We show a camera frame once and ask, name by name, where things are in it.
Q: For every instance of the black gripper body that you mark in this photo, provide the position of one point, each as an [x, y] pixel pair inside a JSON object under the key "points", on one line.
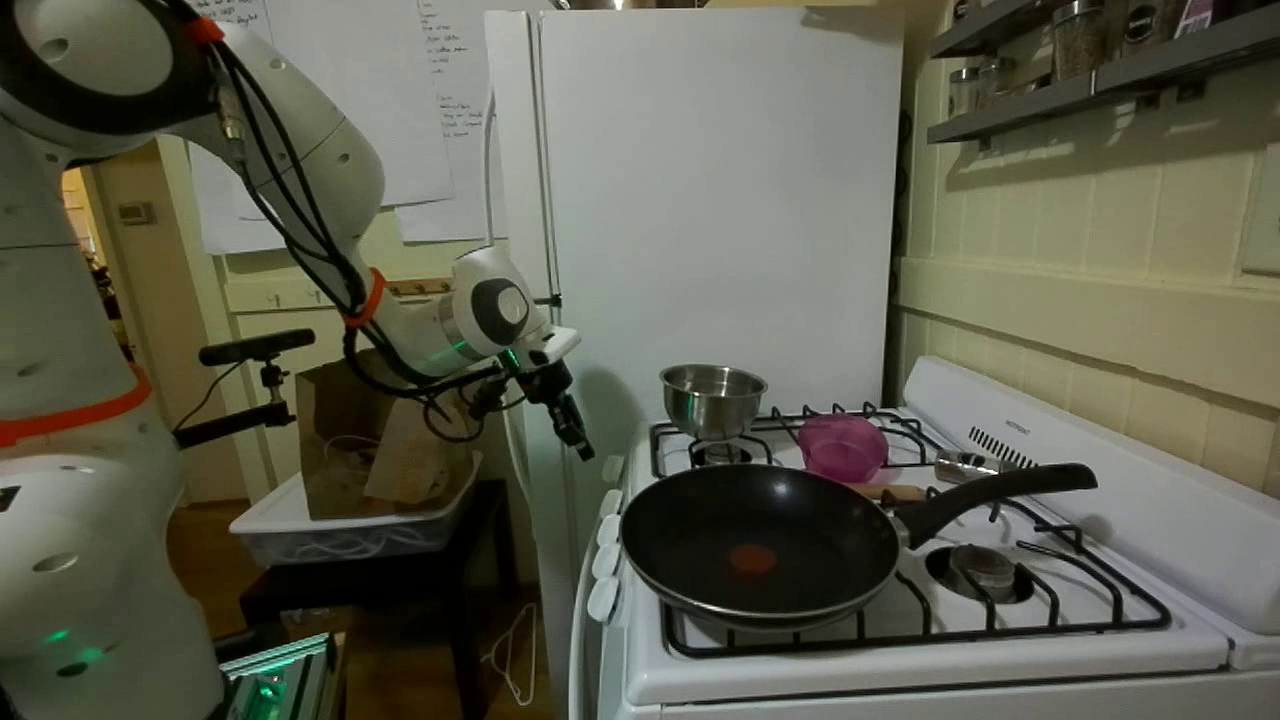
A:
{"points": [[540, 384]]}

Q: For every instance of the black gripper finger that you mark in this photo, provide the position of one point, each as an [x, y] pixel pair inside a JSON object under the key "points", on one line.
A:
{"points": [[569, 424], [581, 424]]}

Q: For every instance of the white stove knob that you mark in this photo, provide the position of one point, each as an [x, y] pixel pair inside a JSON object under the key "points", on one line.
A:
{"points": [[602, 562], [602, 600], [615, 470], [609, 525]]}

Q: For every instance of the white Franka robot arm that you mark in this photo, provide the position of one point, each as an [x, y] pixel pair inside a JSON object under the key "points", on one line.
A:
{"points": [[81, 400]]}

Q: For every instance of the small black stove grate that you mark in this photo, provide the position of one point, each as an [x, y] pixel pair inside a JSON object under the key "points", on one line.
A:
{"points": [[904, 424]]}

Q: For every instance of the round stove burner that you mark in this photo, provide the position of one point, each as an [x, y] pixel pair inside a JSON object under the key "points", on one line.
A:
{"points": [[986, 573]]}

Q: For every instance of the large black stove grate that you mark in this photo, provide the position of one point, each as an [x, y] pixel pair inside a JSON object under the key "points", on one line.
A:
{"points": [[1067, 600]]}

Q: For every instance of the white gas stove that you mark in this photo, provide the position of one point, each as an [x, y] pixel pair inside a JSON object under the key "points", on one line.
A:
{"points": [[1146, 507]]}

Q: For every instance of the steel pot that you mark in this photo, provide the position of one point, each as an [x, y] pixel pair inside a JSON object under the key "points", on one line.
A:
{"points": [[712, 396]]}

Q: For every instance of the brown paper bag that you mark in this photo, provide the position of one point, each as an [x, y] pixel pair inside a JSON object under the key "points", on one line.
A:
{"points": [[384, 466]]}

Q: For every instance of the black frying pan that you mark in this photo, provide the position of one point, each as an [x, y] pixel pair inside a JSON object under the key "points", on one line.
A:
{"points": [[763, 545]]}

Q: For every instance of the white plastic bin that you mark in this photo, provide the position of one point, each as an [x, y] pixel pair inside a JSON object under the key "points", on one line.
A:
{"points": [[344, 533]]}

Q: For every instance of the black side table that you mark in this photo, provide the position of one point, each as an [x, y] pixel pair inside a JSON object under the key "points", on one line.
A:
{"points": [[372, 586]]}

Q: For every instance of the white refrigerator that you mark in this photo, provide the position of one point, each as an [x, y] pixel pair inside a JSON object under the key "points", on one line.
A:
{"points": [[722, 201]]}

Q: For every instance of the pink plastic cup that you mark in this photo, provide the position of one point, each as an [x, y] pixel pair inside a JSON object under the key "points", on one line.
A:
{"points": [[842, 448]]}

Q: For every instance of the steel bowl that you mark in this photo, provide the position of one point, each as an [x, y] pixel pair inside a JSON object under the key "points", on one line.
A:
{"points": [[626, 7]]}

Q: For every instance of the green lit control box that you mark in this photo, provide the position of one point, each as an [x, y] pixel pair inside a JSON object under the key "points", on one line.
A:
{"points": [[275, 681]]}

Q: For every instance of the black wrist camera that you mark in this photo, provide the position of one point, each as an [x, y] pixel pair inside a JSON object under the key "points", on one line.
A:
{"points": [[498, 395]]}

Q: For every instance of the white wall board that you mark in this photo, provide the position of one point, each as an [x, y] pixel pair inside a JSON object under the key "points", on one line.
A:
{"points": [[427, 123]]}

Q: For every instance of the black stereo camera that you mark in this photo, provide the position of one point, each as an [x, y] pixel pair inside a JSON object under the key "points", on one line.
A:
{"points": [[259, 349]]}

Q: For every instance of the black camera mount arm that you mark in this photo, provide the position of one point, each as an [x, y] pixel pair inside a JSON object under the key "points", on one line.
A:
{"points": [[242, 423]]}

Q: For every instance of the beige light switch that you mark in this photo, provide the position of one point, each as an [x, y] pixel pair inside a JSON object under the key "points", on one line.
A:
{"points": [[137, 215]]}

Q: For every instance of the short dark wall shelf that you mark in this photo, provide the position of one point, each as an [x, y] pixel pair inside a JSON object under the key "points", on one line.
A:
{"points": [[992, 30]]}

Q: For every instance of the long dark wall shelf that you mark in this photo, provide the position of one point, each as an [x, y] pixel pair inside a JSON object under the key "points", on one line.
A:
{"points": [[1133, 67]]}

